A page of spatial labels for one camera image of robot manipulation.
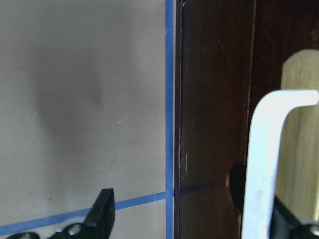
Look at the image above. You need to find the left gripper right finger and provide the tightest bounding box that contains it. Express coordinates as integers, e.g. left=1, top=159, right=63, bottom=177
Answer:
left=273, top=196, right=319, bottom=239

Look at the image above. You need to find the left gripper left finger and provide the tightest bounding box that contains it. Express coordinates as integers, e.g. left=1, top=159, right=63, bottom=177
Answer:
left=4, top=188, right=115, bottom=239

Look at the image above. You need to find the light wooden drawer with handle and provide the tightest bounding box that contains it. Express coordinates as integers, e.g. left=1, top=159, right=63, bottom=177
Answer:
left=241, top=49, right=319, bottom=239

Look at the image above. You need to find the dark wooden drawer cabinet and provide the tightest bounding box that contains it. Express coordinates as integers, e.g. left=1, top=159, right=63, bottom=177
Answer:
left=174, top=0, right=319, bottom=239

